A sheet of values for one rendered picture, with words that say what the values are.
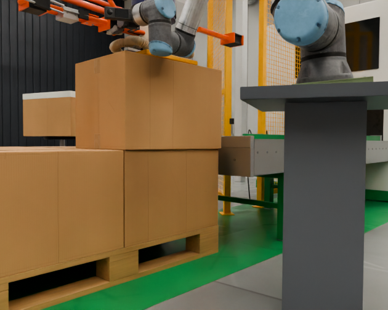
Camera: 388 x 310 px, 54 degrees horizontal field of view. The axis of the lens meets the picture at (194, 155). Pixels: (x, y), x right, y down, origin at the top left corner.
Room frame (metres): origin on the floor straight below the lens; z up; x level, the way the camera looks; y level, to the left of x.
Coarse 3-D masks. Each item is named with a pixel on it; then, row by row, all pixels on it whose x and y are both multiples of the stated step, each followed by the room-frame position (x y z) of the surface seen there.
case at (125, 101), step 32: (96, 64) 1.68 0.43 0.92; (128, 64) 1.54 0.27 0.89; (160, 64) 1.67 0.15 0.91; (96, 96) 1.68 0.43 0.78; (128, 96) 1.54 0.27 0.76; (160, 96) 1.67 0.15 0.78; (192, 96) 1.81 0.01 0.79; (96, 128) 1.68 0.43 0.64; (128, 128) 1.54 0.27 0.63; (160, 128) 1.67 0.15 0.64; (192, 128) 1.81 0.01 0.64
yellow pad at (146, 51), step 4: (140, 52) 1.71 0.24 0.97; (144, 52) 1.69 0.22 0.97; (148, 52) 1.69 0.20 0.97; (156, 56) 1.74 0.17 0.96; (168, 56) 1.78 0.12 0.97; (172, 56) 1.80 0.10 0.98; (176, 56) 1.84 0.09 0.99; (176, 60) 1.83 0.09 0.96; (180, 60) 1.84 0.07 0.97; (184, 60) 1.86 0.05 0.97; (188, 60) 1.88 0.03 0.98; (192, 60) 1.90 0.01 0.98; (192, 64) 1.91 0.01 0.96; (196, 64) 1.93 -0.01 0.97
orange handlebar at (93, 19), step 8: (24, 0) 1.41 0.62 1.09; (56, 8) 1.49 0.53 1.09; (96, 16) 1.62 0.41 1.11; (88, 24) 1.65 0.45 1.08; (96, 24) 1.67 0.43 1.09; (104, 24) 1.66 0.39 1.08; (136, 32) 1.79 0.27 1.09; (144, 32) 1.82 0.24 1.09; (200, 32) 1.77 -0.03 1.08; (208, 32) 1.80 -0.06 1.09; (216, 32) 1.84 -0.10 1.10; (224, 40) 1.91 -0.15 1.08
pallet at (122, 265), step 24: (168, 240) 1.72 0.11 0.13; (192, 240) 1.91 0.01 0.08; (216, 240) 1.96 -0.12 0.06; (72, 264) 1.37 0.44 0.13; (96, 264) 1.55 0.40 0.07; (120, 264) 1.52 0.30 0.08; (144, 264) 1.70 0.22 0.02; (168, 264) 1.72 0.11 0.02; (0, 288) 1.19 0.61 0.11; (72, 288) 1.42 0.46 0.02; (96, 288) 1.44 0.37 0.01
